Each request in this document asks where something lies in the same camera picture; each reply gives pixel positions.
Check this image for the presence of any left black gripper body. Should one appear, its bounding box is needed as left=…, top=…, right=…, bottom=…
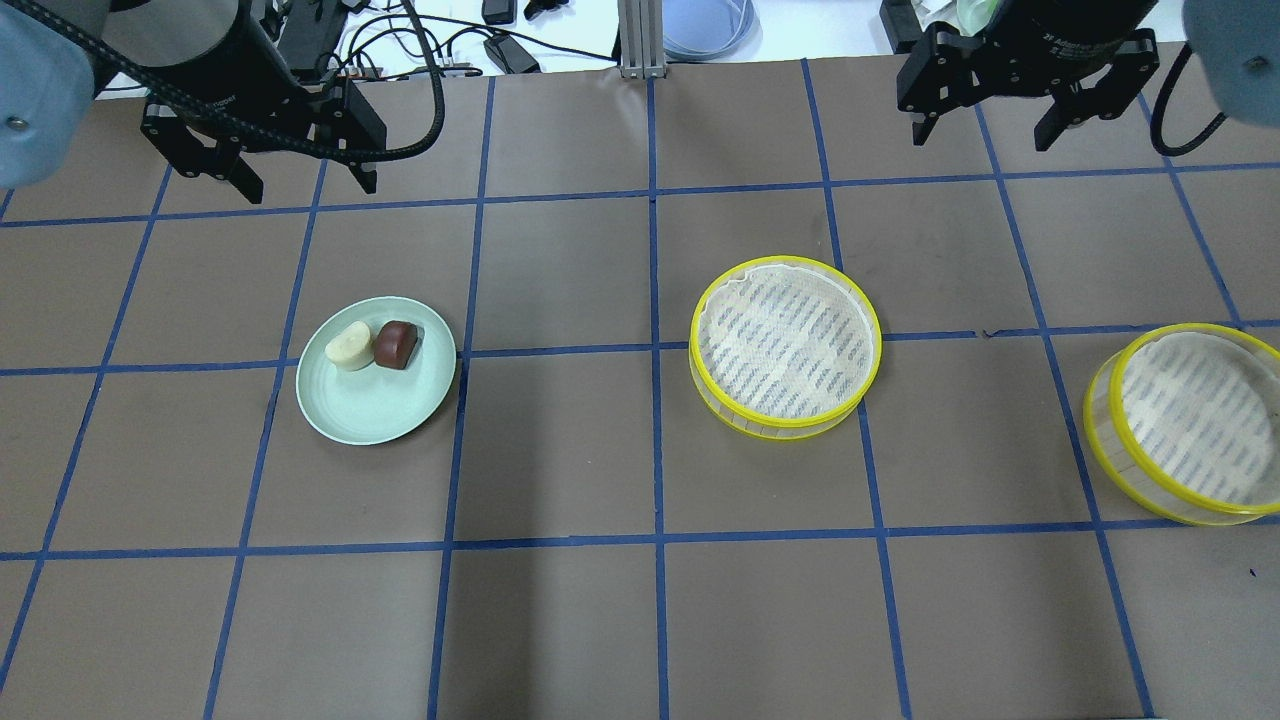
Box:
left=141, top=1, right=387, bottom=161

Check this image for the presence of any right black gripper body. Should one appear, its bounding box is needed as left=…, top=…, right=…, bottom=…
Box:
left=896, top=1, right=1160, bottom=119

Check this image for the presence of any brown steamed bun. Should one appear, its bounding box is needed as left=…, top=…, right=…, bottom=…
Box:
left=372, top=320, right=420, bottom=372

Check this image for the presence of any white steamed bun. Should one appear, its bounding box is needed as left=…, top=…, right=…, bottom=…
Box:
left=324, top=320, right=375, bottom=372

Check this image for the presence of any yellow bamboo steamer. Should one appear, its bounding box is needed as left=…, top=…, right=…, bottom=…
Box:
left=687, top=255, right=884, bottom=442
left=1082, top=323, right=1279, bottom=527

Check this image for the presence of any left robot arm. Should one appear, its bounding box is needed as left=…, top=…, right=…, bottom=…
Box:
left=1, top=1, right=387, bottom=204

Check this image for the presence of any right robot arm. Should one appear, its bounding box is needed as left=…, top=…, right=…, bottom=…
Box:
left=896, top=1, right=1279, bottom=158

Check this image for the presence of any black power adapter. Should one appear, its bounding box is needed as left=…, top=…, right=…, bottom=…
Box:
left=483, top=35, right=541, bottom=76

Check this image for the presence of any light green plate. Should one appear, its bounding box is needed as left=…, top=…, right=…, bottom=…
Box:
left=294, top=296, right=457, bottom=446

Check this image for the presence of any black braided cable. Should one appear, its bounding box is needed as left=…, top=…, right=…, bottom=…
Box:
left=0, top=0, right=445, bottom=163

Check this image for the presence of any aluminium frame post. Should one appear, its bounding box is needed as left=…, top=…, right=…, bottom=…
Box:
left=617, top=0, right=667, bottom=79

